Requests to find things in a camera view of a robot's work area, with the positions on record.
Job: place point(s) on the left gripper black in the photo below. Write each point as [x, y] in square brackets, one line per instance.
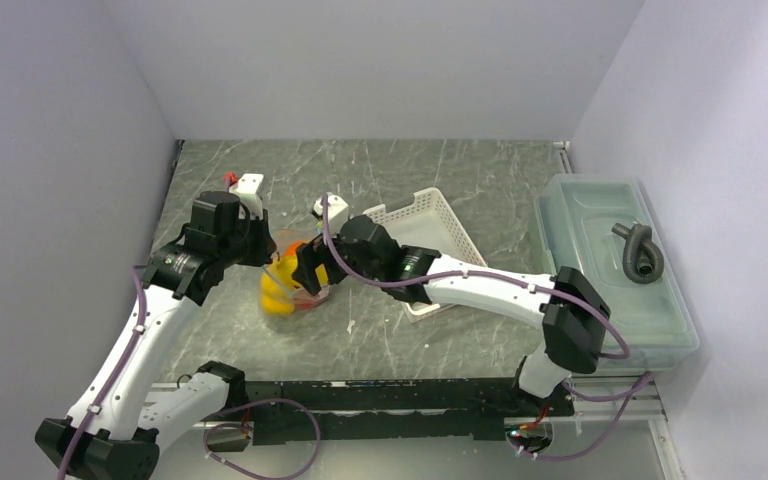
[266, 246]

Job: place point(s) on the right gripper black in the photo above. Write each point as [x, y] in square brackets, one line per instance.
[311, 255]

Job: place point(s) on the orange fruit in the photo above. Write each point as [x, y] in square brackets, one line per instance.
[291, 252]

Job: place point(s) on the yellow mango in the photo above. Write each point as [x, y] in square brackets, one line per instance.
[277, 287]

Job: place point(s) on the clear zip top bag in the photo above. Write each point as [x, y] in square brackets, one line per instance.
[283, 238]

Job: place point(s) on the white perforated plastic basket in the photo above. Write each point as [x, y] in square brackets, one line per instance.
[426, 219]

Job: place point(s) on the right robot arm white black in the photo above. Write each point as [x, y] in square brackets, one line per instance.
[565, 307]

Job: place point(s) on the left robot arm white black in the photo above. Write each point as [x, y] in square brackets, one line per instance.
[109, 433]

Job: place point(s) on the clear plastic storage bin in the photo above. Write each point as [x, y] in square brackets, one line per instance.
[571, 225]

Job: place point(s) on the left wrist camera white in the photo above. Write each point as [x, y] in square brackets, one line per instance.
[248, 188]

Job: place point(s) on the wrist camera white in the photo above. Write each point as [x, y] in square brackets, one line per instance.
[332, 209]
[248, 188]

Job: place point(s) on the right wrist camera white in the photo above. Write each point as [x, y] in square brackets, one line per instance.
[332, 209]

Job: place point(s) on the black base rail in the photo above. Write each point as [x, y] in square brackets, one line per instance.
[483, 409]

